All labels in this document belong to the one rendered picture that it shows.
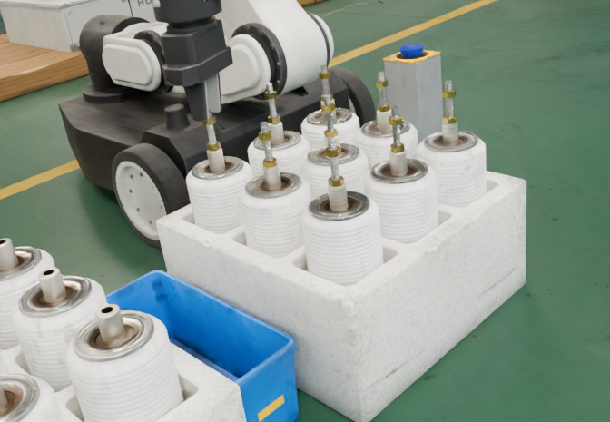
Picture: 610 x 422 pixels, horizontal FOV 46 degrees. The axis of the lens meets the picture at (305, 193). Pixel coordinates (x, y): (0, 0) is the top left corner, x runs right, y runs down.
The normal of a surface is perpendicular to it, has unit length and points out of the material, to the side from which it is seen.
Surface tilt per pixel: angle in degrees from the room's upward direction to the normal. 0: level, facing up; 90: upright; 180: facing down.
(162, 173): 49
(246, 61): 90
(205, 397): 0
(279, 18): 44
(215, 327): 88
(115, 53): 90
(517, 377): 0
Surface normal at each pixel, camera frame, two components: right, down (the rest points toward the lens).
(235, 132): 0.43, -0.47
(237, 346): -0.70, 0.34
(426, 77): 0.70, 0.22
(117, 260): -0.12, -0.90
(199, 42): 0.91, 0.07
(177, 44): -0.39, 0.44
